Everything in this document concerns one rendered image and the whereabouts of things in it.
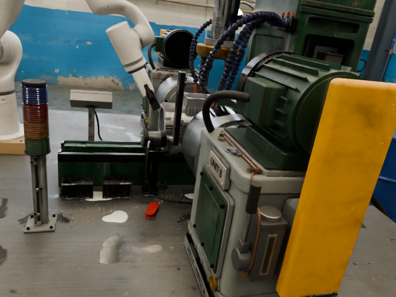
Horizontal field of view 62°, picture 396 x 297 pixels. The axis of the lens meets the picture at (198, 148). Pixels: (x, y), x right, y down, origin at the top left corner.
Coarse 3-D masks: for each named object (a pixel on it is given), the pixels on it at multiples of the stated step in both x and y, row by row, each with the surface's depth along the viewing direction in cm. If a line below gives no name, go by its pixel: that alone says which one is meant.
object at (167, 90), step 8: (168, 80) 154; (176, 80) 148; (192, 80) 146; (160, 88) 154; (168, 88) 144; (176, 88) 143; (184, 88) 144; (192, 88) 145; (160, 96) 149; (168, 96) 144
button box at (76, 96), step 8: (72, 96) 134; (80, 96) 135; (88, 96) 136; (96, 96) 137; (104, 96) 138; (112, 96) 139; (72, 104) 137; (80, 104) 138; (96, 104) 139; (104, 104) 139; (112, 104) 141
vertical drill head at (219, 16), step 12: (216, 0) 113; (228, 0) 111; (216, 12) 114; (228, 12) 112; (216, 24) 114; (228, 24) 114; (216, 36) 115; (204, 48) 114; (228, 48) 112; (204, 60) 123
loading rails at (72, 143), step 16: (64, 144) 123; (80, 144) 125; (96, 144) 127; (112, 144) 129; (128, 144) 131; (64, 160) 113; (80, 160) 115; (96, 160) 116; (112, 160) 118; (128, 160) 120; (144, 160) 121; (160, 160) 123; (176, 160) 125; (96, 176) 119; (160, 176) 126; (176, 176) 127; (192, 176) 129
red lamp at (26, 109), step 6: (24, 108) 81; (30, 108) 80; (36, 108) 81; (42, 108) 82; (24, 114) 81; (30, 114) 81; (36, 114) 81; (42, 114) 82; (30, 120) 81; (36, 120) 82; (42, 120) 83
